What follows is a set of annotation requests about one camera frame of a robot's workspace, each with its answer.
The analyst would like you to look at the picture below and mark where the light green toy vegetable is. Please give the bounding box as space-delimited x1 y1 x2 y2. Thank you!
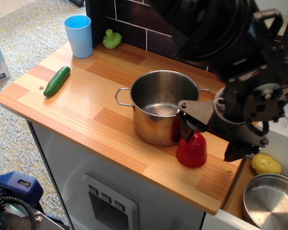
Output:
103 29 122 49

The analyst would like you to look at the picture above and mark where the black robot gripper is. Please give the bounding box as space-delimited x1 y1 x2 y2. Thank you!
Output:
177 88 269 161

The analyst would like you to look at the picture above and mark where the white dish rack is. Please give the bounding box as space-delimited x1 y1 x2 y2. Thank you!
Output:
269 116 288 138

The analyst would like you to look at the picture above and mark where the blue plastic cup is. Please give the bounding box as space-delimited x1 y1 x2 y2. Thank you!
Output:
64 15 93 58

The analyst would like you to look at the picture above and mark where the grey toy kitchen cabinet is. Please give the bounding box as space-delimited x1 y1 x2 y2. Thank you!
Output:
29 123 252 230

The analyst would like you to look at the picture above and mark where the stainless steel pan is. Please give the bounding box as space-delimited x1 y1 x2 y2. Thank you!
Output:
242 173 288 230

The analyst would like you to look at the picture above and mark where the blue clamp tool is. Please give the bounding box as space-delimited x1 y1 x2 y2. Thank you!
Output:
0 171 70 230

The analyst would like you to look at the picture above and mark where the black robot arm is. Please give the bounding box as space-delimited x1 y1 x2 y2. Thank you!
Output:
148 0 288 161

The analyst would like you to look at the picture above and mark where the black braided cable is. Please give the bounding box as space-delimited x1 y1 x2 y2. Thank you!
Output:
0 195 36 230

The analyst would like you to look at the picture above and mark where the red toy sweet potato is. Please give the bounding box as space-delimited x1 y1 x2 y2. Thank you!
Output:
176 132 207 168

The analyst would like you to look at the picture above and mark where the green toy cucumber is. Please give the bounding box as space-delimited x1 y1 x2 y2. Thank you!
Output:
43 66 71 97

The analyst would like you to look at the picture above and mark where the yellow toy potato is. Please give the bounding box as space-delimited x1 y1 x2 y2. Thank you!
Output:
251 154 282 175

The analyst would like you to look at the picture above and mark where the stainless steel pot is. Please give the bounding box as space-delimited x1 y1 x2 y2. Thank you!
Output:
127 70 202 146

